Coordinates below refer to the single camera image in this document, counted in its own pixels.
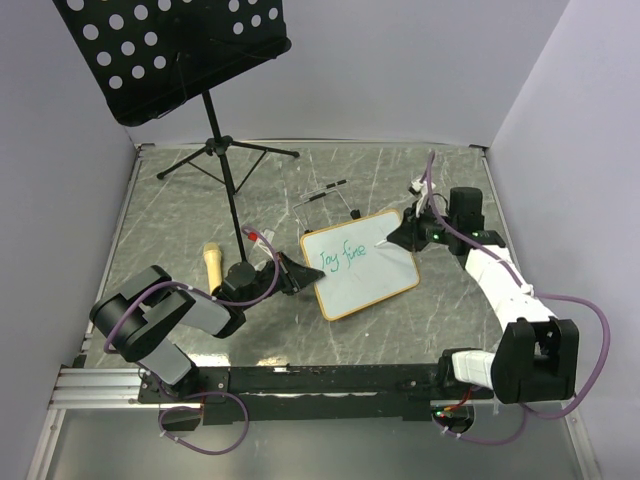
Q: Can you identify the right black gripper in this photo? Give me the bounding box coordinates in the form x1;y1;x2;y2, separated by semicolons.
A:
386;201;457;253

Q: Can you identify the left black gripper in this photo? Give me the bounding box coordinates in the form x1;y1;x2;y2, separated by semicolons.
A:
240;251;325;311

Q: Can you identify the yellow framed whiteboard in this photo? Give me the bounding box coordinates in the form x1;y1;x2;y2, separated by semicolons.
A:
300;209;420;321

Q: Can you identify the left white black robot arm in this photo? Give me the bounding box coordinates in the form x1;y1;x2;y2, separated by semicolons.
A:
89;252;325;402

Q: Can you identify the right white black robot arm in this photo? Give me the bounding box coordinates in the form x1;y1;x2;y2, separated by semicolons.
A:
385;180;579;404

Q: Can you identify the wooden toy microphone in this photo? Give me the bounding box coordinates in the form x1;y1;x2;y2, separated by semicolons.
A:
203;242;223;293

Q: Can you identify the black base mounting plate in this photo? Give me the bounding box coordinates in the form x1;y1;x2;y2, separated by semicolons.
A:
137;363;496;427

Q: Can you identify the black perforated music stand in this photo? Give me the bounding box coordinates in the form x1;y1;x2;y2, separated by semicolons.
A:
51;0;301;266

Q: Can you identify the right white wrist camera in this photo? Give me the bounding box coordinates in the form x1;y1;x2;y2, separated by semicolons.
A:
408;177;435;217

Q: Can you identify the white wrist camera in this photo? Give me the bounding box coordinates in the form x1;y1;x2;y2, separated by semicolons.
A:
408;177;435;217
246;230;274;259

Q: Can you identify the wire whiteboard easel stand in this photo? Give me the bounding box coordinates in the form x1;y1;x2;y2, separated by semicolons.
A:
292;179;362;234

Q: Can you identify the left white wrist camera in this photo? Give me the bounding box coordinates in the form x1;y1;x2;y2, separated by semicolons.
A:
246;230;274;259

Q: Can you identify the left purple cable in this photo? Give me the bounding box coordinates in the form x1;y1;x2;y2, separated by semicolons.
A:
102;225;281;455

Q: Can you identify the aluminium extrusion rail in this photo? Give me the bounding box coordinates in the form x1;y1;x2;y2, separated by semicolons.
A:
49;368;142;410

